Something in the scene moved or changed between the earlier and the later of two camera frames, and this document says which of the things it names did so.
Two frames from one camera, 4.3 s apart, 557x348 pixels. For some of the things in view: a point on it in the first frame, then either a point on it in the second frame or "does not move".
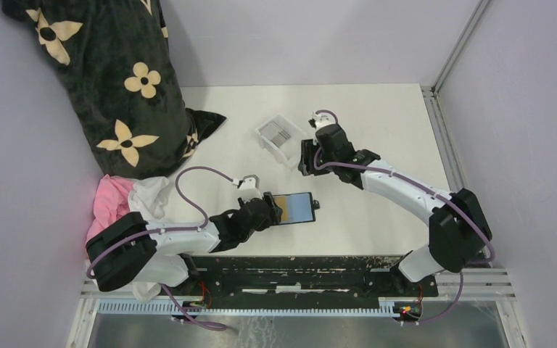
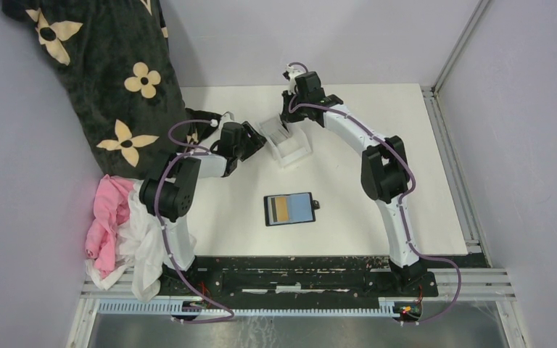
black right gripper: [307, 165] to [286, 115]
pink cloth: [111, 202] does not move
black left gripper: [274, 217] to [255, 141]
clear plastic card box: [281, 138] does not move
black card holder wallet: [296, 207] does not move
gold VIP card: [283, 203] does not move
